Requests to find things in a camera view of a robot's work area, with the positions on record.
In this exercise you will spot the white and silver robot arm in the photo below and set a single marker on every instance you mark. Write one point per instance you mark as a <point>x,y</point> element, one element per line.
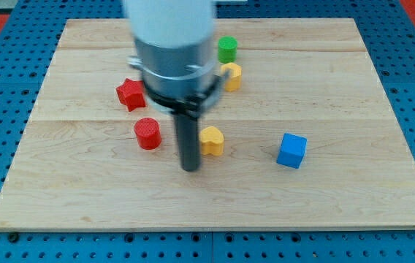
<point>177,63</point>

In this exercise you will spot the blue cube block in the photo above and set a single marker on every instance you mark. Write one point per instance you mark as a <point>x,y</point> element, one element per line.
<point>292,150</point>

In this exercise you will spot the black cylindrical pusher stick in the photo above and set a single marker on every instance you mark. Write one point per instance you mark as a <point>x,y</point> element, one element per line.
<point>186,130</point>

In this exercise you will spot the green cylinder block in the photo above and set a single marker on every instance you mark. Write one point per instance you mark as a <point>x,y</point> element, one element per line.
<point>227,49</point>

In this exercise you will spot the yellow block behind arm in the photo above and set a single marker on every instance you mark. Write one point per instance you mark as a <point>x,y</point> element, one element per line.
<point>235,76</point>

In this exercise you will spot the wooden board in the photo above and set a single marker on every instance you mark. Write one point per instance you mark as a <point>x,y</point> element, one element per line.
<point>79,168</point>

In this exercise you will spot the yellow heart block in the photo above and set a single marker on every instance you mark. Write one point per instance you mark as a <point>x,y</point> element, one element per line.
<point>212,141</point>

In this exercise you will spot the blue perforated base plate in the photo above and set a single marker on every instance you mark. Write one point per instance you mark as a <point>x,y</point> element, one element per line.
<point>27,44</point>

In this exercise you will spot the red cylinder block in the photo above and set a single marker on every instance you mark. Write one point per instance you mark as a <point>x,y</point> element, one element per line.
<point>148,134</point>

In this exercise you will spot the red star block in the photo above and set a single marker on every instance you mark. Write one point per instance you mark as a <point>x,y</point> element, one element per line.
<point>130,93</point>

